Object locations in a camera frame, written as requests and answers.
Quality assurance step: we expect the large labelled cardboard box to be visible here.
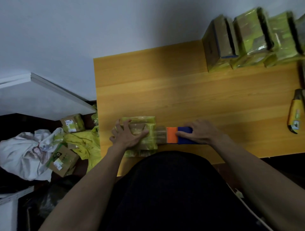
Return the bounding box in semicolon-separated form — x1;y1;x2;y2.
46;142;80;178

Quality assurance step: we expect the person's right hand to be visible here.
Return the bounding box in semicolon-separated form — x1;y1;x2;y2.
176;119;224;145

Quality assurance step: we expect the yellow plastic bag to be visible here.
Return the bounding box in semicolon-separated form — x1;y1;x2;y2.
63;126;102;173

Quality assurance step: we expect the person's left forearm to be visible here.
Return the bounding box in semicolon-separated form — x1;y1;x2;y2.
39;145;134;231

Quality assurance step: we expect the person's dark shirt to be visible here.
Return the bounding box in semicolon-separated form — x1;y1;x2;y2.
99;151;270;231

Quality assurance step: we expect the yellow-taped cardboard box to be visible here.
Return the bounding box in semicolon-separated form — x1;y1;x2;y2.
232;7;275;70
120;116;168;158
263;11;304;68

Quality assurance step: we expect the white plastic bag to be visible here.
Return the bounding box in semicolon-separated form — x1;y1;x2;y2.
0;128;65;182

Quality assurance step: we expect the person's right forearm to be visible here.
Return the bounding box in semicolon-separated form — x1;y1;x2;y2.
210;133;305;231

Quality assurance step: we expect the black plastic bag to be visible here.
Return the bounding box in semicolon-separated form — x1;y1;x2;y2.
23;176;80;220

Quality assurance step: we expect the orange and blue tape dispenser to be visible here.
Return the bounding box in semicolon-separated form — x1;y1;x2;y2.
156;126;200;145

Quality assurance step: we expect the white cable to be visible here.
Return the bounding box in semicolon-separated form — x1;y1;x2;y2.
229;184;274;231

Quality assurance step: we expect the yellow utility knife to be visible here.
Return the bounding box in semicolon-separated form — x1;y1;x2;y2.
287;88;305;135

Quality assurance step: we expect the small labelled cardboard box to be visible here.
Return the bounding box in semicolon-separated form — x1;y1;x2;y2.
60;113;86;134

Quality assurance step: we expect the cardboard box with blue tape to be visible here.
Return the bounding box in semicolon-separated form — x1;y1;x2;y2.
202;14;240;72

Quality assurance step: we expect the person's left hand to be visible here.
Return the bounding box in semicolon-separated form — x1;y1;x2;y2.
109;119;150;151

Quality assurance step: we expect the white board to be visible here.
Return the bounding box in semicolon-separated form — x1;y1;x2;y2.
0;72;97;121

